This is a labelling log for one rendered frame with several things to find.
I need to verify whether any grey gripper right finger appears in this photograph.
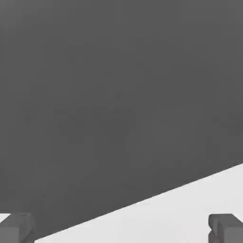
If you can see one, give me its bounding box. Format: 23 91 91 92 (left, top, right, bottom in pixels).
208 214 243 243

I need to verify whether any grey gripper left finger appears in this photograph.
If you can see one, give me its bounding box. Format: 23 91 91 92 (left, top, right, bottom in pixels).
0 213 37 243

